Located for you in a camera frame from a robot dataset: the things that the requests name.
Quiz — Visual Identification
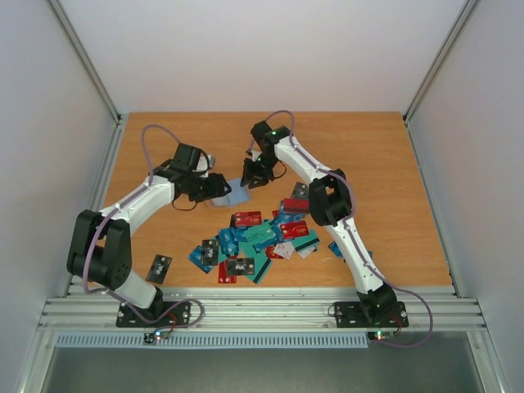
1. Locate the red VIP card centre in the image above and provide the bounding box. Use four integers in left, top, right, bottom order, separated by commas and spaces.
279, 220, 309, 241

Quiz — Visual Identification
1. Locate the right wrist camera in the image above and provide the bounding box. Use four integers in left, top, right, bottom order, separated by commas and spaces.
246, 139, 255, 156

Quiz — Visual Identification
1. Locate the blue slotted cable duct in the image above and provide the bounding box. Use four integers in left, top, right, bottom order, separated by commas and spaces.
56, 332, 368, 350

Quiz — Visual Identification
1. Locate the left base plate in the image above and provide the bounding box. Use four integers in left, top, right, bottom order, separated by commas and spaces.
115, 301, 191, 328

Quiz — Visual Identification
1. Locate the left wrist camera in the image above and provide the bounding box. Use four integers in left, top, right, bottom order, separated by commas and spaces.
196, 152, 215, 172

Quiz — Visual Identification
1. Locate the blue card left bottom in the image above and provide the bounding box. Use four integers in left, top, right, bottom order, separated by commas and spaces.
188, 246, 213, 274

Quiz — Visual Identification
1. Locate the red card upper right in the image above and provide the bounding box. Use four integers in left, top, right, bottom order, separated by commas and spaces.
282, 198, 309, 215

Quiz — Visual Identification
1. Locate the black card on red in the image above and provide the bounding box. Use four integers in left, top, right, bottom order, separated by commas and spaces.
225, 258, 255, 276

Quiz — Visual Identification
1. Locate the blue VIP card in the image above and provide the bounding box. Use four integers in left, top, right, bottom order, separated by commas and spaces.
219, 228, 239, 255

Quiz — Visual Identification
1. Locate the teal card magnetic stripe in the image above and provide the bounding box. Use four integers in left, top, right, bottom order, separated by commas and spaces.
246, 254, 272, 284

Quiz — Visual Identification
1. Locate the blue card right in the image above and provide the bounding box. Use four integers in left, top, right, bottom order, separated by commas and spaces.
328, 242, 343, 259

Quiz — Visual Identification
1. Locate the white card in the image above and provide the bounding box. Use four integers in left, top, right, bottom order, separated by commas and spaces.
273, 242, 295, 260

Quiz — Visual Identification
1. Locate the red card bottom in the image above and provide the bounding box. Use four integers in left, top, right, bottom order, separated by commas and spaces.
218, 261, 237, 284

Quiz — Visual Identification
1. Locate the black VIP card left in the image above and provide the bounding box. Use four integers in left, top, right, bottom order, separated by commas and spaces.
201, 239, 219, 266

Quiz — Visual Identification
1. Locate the red VIP card upper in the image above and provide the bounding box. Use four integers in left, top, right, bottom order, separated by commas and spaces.
234, 210, 262, 228

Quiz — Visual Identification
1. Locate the red vip card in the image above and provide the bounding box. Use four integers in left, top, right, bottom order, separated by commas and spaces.
279, 220, 309, 241
234, 210, 262, 228

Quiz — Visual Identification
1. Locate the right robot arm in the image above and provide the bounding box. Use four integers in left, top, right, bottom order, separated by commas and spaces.
241, 121, 397, 327

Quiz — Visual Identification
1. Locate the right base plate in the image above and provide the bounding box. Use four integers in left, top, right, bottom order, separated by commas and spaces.
330, 301, 409, 329

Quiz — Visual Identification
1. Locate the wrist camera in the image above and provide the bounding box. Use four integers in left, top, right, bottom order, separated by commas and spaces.
246, 139, 255, 156
196, 152, 215, 172

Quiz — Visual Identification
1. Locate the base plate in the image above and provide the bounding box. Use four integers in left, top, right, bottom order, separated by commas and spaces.
330, 301, 409, 329
115, 301, 191, 328

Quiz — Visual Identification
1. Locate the black card lone left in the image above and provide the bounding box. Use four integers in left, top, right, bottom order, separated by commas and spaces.
146, 255, 172, 284

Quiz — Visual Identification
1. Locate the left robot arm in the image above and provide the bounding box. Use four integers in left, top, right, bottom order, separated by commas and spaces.
66, 144, 232, 326

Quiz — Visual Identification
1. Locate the teal VIP card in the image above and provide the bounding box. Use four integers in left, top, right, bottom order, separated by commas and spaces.
244, 222, 278, 251

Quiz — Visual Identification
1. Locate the black card top right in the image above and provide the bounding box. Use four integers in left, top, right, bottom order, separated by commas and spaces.
291, 182, 309, 200

